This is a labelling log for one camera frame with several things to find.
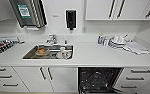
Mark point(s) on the stainless steel dishwasher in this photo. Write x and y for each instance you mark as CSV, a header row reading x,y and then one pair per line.
x,y
97,80

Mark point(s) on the small countertop soap pump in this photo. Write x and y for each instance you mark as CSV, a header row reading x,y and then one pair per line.
x,y
65,42

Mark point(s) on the white plate in sink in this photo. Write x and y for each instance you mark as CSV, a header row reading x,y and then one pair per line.
x,y
68,56

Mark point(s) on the white cup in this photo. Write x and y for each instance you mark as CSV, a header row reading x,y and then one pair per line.
x,y
62,50

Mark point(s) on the chrome sink faucet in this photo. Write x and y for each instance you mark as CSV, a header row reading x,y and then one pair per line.
x,y
52,39

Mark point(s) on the dish soap bottle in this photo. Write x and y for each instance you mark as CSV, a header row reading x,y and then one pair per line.
x,y
100,40

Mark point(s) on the black soap dispenser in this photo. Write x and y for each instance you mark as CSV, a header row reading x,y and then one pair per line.
x,y
70,19

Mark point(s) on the small clear jar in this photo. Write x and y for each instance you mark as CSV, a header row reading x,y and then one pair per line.
x,y
105,42

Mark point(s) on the bowl with orange food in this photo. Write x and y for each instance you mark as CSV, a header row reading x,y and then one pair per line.
x,y
42,51

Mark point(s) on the white sink base cabinet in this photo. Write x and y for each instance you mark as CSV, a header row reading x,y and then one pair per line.
x,y
62,80

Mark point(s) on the stack of white plates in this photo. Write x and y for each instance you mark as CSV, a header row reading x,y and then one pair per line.
x,y
117,42

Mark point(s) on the stainless steel sink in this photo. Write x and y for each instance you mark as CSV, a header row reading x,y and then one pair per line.
x,y
31,56

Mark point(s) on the steel paper towel dispenser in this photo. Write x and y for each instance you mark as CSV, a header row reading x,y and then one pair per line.
x,y
29,13

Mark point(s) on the dish drying rack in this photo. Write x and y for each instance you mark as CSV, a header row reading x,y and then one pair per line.
x,y
4,46

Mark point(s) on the white drawer stack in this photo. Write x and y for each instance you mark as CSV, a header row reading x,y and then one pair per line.
x,y
141,80
7,78

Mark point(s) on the white wall outlet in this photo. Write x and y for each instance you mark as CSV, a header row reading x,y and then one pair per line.
x,y
83,29

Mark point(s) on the small wall label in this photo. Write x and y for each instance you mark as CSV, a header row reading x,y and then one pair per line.
x,y
55,15

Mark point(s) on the white wall cabinet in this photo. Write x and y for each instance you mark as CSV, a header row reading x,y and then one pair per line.
x,y
97,10

